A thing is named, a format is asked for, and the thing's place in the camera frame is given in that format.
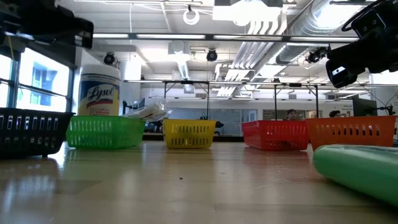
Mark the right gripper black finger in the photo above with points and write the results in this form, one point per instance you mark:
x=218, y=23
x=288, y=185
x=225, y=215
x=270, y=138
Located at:
x=357, y=56
x=342, y=76

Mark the green travel size bottle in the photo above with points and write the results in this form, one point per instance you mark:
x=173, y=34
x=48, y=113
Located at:
x=363, y=171

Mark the white item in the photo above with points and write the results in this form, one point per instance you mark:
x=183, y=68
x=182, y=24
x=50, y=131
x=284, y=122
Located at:
x=152, y=117

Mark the clear toiletry item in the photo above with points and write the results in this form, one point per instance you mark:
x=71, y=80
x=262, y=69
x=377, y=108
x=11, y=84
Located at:
x=161, y=109

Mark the small monitor on arm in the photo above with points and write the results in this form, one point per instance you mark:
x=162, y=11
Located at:
x=124, y=109

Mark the black computer monitor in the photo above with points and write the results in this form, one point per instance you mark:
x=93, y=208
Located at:
x=363, y=107

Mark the person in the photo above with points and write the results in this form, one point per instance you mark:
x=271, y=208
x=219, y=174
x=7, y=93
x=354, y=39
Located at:
x=291, y=114
x=335, y=114

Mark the orange plastic basket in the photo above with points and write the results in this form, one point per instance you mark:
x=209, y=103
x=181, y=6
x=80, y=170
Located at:
x=351, y=132

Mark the white ceiling conduits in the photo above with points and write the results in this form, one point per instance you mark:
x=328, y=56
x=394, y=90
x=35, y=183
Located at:
x=258, y=53

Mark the Lysol wipes canister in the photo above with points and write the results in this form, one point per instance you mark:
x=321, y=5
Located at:
x=99, y=93

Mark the red plastic basket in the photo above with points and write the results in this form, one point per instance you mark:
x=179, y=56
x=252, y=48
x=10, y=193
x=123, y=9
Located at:
x=275, y=135

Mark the black plastic basket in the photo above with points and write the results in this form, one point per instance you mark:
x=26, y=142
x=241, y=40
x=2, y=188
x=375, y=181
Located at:
x=31, y=133

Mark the green plastic basket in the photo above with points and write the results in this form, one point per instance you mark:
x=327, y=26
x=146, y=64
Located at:
x=105, y=132

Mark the overhead light bar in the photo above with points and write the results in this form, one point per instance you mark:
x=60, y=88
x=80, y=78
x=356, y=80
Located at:
x=171, y=36

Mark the small black background object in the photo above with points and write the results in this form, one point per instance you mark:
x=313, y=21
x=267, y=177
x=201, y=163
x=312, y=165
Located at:
x=219, y=124

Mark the yellow plastic basket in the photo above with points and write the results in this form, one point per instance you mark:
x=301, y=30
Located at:
x=189, y=133

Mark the black rig camera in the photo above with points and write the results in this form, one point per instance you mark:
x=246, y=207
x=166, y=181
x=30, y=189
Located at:
x=314, y=56

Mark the black frame stand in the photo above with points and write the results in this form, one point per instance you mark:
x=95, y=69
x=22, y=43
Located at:
x=275, y=102
x=164, y=93

